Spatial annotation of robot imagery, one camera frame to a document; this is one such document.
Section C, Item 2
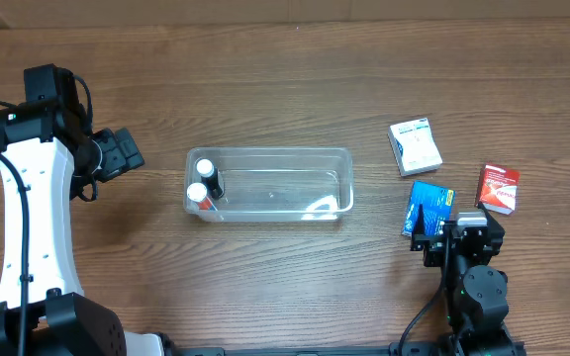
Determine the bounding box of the white medicine box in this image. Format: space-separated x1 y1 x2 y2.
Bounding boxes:
388 118 442 176

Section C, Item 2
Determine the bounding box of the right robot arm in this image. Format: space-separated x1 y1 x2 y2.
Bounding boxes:
392 204 526 356

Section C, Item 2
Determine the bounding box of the red medicine box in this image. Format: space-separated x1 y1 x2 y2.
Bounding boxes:
475 163 520 215

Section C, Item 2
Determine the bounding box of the clear plastic container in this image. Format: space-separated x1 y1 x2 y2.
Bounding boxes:
184 146 354 223

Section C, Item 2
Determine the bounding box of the blue medicine box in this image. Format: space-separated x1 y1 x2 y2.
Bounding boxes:
402 181 455 236

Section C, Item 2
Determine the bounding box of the black tube white cap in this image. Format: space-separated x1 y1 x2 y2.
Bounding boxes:
196 158 225 200

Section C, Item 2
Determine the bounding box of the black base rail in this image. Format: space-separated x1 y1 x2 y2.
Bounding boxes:
166 341 450 356

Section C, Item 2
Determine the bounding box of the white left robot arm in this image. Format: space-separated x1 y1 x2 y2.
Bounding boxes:
0 99 173 355

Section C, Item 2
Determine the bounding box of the orange tube white cap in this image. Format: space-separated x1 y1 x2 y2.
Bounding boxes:
186 183 217 211

